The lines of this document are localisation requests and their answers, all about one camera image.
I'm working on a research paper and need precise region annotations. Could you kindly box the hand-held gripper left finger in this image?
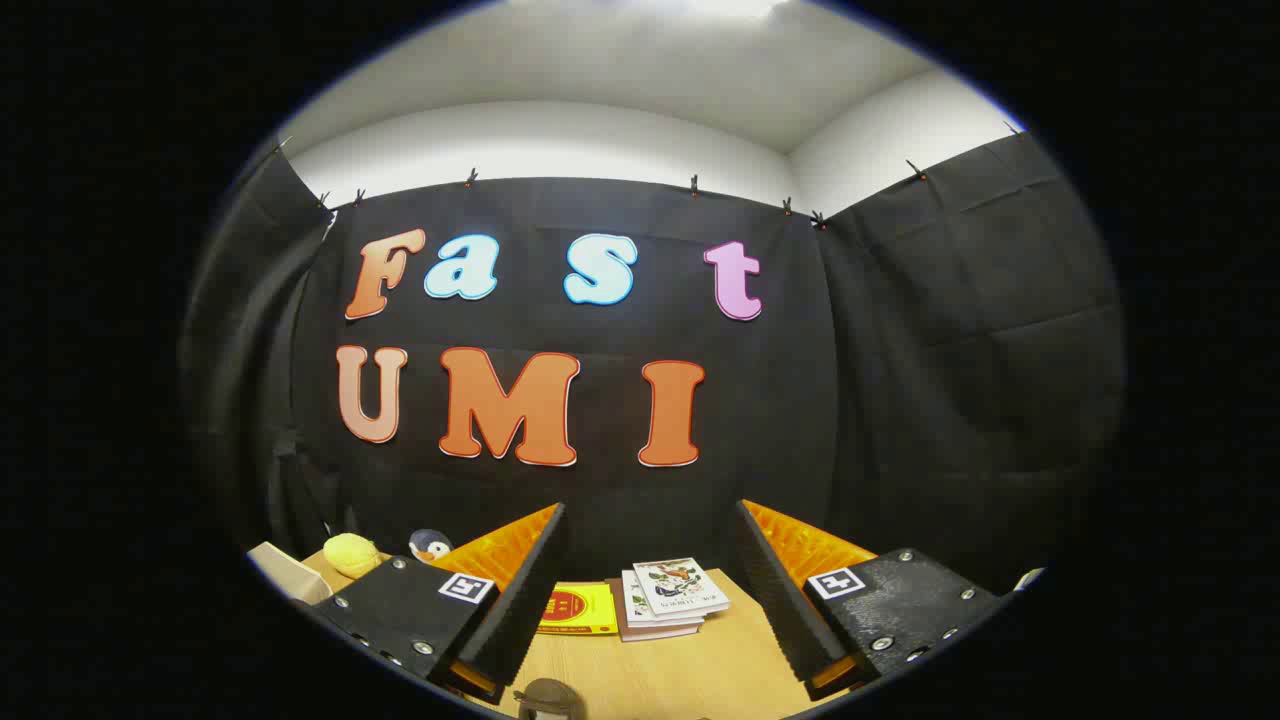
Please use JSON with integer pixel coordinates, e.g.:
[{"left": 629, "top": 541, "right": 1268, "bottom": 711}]
[{"left": 315, "top": 502, "right": 571, "bottom": 706}]

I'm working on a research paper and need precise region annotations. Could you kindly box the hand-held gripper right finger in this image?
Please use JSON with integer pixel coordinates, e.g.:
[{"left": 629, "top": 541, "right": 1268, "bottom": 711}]
[{"left": 735, "top": 498, "right": 1006, "bottom": 703}]

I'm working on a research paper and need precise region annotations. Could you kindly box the brown fuzzy shoe with bow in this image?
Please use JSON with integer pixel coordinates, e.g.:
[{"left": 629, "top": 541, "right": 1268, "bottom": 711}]
[{"left": 513, "top": 679, "right": 587, "bottom": 720}]

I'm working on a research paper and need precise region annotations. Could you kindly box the cream fabric storage box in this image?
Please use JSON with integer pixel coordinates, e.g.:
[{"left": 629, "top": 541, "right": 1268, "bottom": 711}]
[{"left": 248, "top": 542, "right": 333, "bottom": 605}]

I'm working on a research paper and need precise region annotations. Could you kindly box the yellow book with red circle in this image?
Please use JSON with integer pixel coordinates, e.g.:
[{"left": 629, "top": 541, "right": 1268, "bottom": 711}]
[{"left": 535, "top": 582, "right": 621, "bottom": 637}]

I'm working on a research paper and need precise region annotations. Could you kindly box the yellow bread plush toy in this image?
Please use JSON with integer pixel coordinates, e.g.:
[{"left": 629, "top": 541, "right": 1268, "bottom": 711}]
[{"left": 322, "top": 533, "right": 383, "bottom": 580}]

